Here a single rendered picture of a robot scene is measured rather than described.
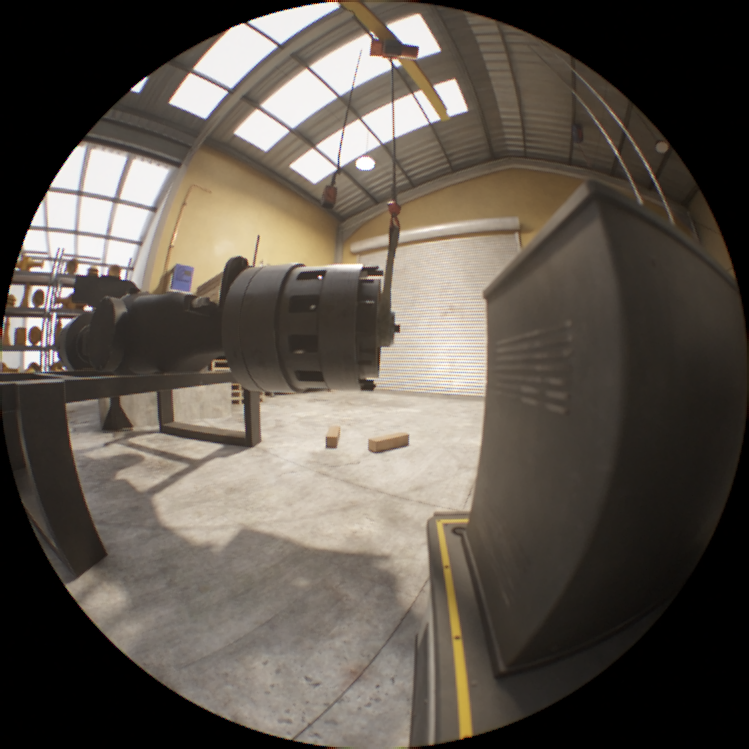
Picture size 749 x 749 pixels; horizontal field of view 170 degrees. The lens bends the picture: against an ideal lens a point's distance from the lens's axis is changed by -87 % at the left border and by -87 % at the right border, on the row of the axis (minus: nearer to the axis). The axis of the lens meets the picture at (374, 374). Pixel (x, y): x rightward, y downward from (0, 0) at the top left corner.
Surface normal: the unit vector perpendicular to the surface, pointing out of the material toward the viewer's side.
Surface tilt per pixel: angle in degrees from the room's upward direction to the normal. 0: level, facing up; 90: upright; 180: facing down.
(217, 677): 0
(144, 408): 90
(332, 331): 101
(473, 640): 0
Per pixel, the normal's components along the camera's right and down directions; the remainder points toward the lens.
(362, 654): 0.03, -1.00
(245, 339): -0.07, 0.31
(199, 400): 0.86, 0.04
